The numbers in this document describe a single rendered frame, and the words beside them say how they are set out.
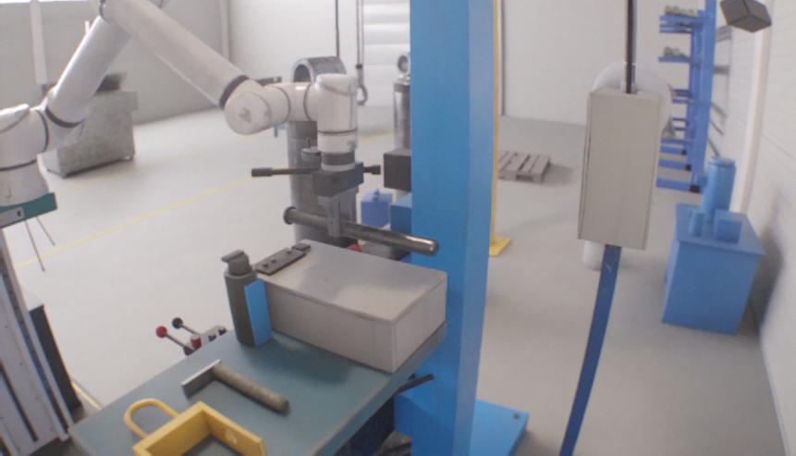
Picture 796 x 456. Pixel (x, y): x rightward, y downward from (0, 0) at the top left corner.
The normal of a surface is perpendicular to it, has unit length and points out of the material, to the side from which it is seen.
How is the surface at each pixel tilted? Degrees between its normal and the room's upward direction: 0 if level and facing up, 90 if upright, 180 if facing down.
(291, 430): 0
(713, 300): 90
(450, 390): 90
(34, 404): 90
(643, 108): 90
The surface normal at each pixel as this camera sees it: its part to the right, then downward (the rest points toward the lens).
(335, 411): -0.02, -0.94
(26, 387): 0.87, 0.14
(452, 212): -0.51, 0.29
